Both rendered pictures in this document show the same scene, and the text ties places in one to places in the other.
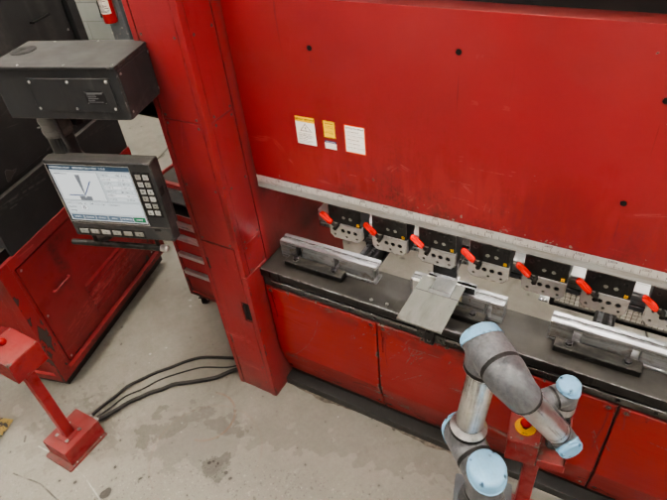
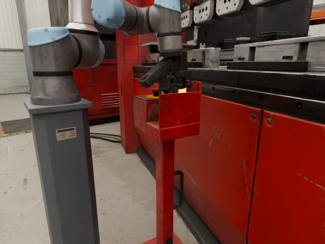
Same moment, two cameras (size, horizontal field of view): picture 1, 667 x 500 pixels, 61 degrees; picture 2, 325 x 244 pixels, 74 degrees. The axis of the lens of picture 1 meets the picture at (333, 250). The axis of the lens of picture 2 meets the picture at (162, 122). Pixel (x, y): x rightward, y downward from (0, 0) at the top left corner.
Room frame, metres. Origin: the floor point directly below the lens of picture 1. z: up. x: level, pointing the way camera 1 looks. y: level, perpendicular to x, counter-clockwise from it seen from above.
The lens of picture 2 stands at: (0.45, -1.07, 0.90)
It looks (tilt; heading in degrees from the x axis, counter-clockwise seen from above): 15 degrees down; 35
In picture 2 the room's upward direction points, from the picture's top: straight up
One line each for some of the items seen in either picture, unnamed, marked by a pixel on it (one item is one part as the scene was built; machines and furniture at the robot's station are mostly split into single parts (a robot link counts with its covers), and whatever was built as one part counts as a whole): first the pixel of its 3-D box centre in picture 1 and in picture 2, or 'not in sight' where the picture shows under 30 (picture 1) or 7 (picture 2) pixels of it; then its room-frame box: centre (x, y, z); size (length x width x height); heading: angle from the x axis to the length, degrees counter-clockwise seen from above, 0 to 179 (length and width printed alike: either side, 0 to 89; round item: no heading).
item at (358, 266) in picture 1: (330, 257); (158, 59); (1.96, 0.02, 0.92); 0.50 x 0.06 x 0.10; 56
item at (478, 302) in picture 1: (457, 296); (195, 58); (1.62, -0.48, 0.92); 0.39 x 0.06 x 0.10; 56
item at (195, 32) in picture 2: (446, 269); (191, 36); (1.65, -0.44, 1.05); 0.10 x 0.02 x 0.10; 56
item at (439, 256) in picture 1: (440, 242); (189, 12); (1.67, -0.41, 1.18); 0.15 x 0.09 x 0.17; 56
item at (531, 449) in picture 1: (538, 433); (165, 106); (1.08, -0.65, 0.75); 0.20 x 0.16 x 0.18; 65
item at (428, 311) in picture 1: (431, 303); (167, 45); (1.53, -0.35, 1.00); 0.26 x 0.18 x 0.01; 146
